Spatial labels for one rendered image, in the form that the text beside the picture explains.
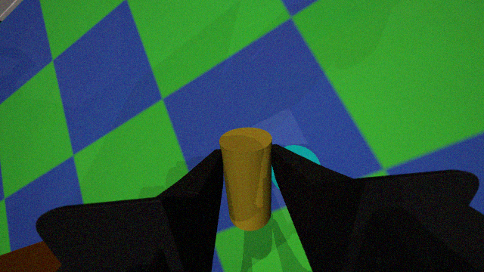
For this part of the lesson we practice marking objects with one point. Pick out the cyan circle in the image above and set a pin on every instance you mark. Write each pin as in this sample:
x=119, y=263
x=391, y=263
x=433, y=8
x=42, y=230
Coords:
x=302, y=151

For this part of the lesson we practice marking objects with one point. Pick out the yellow tall cylinder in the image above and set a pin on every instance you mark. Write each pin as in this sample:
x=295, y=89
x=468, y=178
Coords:
x=246, y=156

